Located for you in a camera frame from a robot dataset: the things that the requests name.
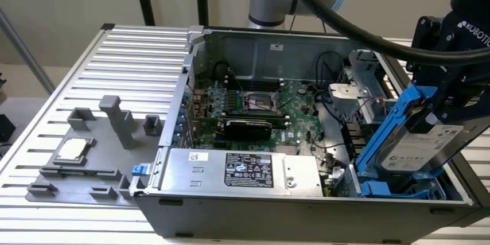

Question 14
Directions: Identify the red wire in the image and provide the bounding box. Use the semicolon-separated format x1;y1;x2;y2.
359;97;388;117

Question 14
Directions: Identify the CPU socket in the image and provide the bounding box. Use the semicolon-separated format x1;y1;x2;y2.
236;91;279;114

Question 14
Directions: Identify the silver CPU chip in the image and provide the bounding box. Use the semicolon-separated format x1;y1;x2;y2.
53;138;97;162

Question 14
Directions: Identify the thick black hose cable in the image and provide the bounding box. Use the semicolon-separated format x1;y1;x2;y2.
276;0;490;67

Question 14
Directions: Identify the silver power supply unit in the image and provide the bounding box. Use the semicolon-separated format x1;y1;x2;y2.
152;147;327;199

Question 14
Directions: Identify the black graphics card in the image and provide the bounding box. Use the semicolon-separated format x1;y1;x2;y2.
216;116;275;143

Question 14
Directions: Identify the grey parts rack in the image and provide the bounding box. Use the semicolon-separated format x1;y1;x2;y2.
24;95;165;206

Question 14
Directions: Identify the disk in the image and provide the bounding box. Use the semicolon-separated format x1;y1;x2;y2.
354;84;466;177

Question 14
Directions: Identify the black RAM slot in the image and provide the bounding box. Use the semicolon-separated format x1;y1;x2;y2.
233;78;283;91
220;111;288;120

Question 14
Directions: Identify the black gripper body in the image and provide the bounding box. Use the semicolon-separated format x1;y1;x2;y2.
439;0;490;56

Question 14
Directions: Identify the green motherboard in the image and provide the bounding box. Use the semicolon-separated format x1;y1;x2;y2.
185;79;346;157

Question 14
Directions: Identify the grey metal pole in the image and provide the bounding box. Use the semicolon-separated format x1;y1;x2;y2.
0;6;56;95

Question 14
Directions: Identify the black box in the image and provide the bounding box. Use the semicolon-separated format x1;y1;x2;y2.
0;114;17;143

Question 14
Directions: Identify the black looped wire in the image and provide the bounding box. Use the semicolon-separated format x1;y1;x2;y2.
315;50;348;85

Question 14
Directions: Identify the black PC case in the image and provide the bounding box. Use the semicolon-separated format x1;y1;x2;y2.
128;25;483;239

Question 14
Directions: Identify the metal drive cage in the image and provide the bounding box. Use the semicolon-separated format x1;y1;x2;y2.
327;49;399;126

